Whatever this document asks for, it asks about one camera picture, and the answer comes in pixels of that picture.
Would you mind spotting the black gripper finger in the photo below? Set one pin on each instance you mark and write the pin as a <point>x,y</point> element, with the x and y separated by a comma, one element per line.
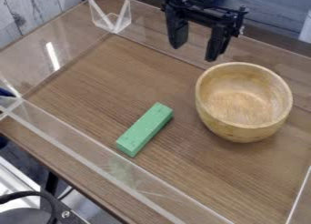
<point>177,27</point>
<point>217,43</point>

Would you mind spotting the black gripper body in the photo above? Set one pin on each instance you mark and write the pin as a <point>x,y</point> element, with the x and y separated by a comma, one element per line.
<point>209,13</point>

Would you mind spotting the green rectangular block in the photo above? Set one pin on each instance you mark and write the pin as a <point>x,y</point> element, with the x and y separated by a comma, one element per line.
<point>144,129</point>

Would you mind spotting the brown wooden bowl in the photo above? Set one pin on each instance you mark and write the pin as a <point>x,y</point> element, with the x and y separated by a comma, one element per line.
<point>243,101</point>

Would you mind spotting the black table leg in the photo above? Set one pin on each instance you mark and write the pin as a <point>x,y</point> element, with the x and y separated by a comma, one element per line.
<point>52,183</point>

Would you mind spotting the clear acrylic corner bracket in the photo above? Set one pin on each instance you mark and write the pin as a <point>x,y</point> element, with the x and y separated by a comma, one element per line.
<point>111,22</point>

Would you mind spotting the clear acrylic tray wall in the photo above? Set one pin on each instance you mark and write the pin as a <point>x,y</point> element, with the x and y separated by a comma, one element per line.
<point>81,84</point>

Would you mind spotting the black metal table bracket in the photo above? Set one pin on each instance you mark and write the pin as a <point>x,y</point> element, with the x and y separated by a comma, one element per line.
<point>59,213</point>

